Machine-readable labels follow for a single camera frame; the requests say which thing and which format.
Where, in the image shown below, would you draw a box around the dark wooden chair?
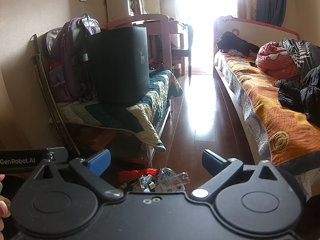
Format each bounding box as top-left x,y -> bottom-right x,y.
171,25 -> 193,78

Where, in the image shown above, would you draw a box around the purple backpack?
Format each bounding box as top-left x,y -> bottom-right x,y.
46,13 -> 101,102

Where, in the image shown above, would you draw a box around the pink wooden desk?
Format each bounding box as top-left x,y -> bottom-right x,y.
107,14 -> 188,70

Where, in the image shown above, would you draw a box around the black clothing pile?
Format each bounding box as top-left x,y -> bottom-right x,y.
273,66 -> 320,126

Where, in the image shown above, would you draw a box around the person's left hand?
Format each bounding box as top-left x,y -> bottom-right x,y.
0,174 -> 11,233

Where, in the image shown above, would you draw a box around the black jacket on bed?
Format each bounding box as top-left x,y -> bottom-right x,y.
216,31 -> 260,56

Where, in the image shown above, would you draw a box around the crumpled silver wrapper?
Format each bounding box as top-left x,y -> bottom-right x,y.
139,174 -> 152,193

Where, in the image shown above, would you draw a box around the black folded tripod poles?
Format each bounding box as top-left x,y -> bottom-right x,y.
31,34 -> 80,156

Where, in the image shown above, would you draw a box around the folding cot metal frame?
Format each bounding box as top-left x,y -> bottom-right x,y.
141,99 -> 174,168

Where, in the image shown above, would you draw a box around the bed with orange cover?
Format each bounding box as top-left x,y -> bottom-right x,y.
213,16 -> 320,201

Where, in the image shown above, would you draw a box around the teal cream patchwork quilt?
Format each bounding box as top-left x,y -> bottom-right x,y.
49,69 -> 185,153

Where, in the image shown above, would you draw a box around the black white striped blanket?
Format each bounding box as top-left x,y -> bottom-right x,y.
279,38 -> 320,78

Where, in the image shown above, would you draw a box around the dark blue curtain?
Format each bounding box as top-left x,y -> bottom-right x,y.
255,0 -> 287,27

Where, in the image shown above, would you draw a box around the white printed tote bag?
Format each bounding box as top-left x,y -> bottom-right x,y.
120,167 -> 190,194

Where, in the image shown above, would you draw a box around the red striped pillow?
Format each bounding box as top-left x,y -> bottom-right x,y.
255,42 -> 301,80

